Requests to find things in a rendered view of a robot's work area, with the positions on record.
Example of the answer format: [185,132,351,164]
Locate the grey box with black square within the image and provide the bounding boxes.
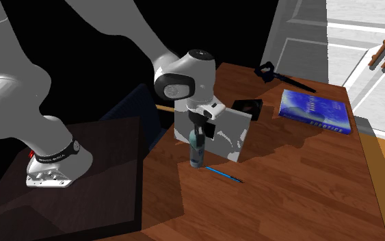
[173,100,253,164]

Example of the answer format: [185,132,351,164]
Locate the grey-blue bottle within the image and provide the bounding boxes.
[189,129,206,169]

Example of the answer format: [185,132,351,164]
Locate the small black box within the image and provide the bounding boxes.
[230,99,264,122]

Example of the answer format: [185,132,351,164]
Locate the blue pen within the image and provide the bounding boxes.
[204,165,245,184]

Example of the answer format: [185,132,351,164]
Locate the dark blue scissors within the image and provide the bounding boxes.
[253,61,317,94]

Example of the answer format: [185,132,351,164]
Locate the dark brown robot stand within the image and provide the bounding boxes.
[0,116,144,241]

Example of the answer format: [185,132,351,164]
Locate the blue book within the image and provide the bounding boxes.
[278,88,353,136]

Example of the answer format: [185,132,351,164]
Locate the brown wooden table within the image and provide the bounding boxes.
[95,61,385,241]

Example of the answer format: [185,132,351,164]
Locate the white cabinet with wooden handles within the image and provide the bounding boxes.
[261,0,385,145]

